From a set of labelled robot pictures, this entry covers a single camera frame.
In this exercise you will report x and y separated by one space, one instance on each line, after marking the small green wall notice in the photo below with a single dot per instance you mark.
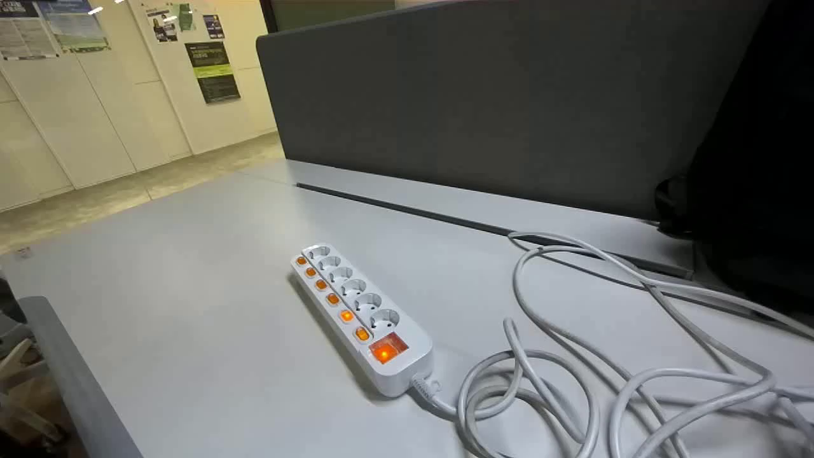
184 16

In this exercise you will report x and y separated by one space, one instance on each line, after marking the dark poster with green band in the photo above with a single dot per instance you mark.
213 71

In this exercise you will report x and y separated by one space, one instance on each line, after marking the grey desk partition panel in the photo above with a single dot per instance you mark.
511 93

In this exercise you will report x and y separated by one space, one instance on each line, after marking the large pale wall poster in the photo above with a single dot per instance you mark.
53 25

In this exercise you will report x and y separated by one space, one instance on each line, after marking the small dark wall notice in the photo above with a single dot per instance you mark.
214 25

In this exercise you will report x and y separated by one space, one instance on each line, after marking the black bulky object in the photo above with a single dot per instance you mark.
755 152

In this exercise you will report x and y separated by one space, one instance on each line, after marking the small wall notice with photo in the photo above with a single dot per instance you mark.
165 25

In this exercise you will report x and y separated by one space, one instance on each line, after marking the white multi-socket power strip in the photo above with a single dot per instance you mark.
386 346

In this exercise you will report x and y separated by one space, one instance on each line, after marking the clutter under desk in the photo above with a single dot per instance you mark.
21 398

